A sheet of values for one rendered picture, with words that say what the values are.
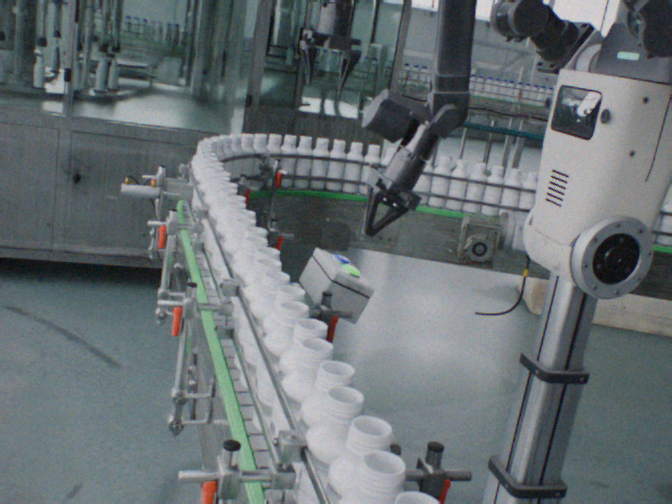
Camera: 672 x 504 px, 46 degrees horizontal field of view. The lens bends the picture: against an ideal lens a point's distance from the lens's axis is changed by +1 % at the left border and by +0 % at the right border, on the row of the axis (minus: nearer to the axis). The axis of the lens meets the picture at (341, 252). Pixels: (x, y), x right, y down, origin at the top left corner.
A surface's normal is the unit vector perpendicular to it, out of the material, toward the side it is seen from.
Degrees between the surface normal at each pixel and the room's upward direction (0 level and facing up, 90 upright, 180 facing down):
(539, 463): 90
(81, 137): 90
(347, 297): 90
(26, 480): 0
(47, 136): 90
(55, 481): 0
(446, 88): 111
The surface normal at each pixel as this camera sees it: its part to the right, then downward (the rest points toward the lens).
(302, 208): 0.45, 0.33
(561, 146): -0.95, -0.08
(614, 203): 0.22, 0.47
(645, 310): -0.04, 0.25
